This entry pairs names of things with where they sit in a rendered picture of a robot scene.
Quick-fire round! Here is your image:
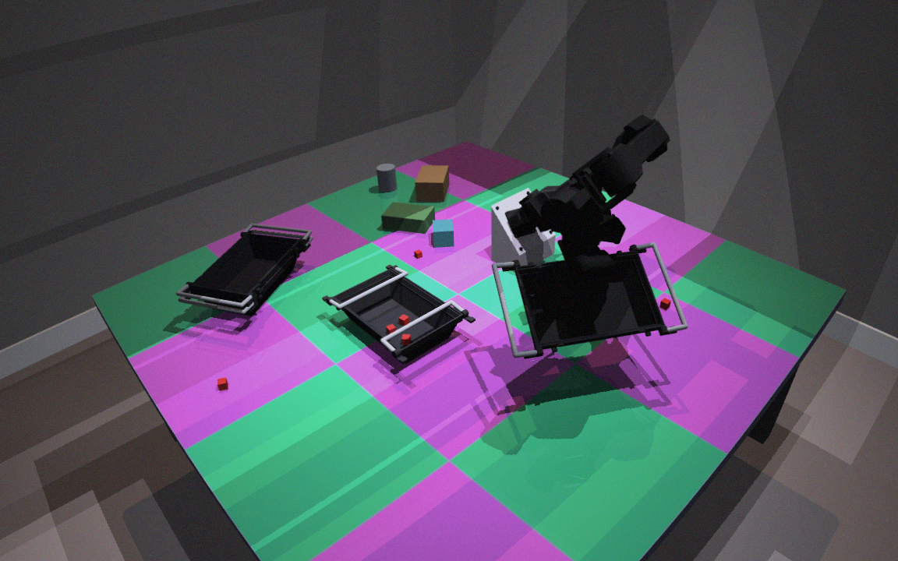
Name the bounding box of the tan cube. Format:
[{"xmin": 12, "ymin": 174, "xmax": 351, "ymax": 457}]
[{"xmin": 415, "ymin": 165, "xmax": 450, "ymax": 202}]

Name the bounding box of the grey cylinder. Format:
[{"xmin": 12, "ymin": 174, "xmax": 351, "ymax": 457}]
[{"xmin": 377, "ymin": 164, "xmax": 398, "ymax": 192}]

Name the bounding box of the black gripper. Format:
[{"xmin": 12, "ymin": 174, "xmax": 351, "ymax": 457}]
[{"xmin": 558, "ymin": 211, "xmax": 617, "ymax": 284}]

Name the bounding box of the teal cube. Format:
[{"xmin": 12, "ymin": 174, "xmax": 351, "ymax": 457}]
[{"xmin": 433, "ymin": 219, "xmax": 454, "ymax": 248}]

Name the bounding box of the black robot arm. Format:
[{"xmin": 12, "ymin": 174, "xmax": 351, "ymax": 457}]
[{"xmin": 505, "ymin": 115, "xmax": 670, "ymax": 246}]

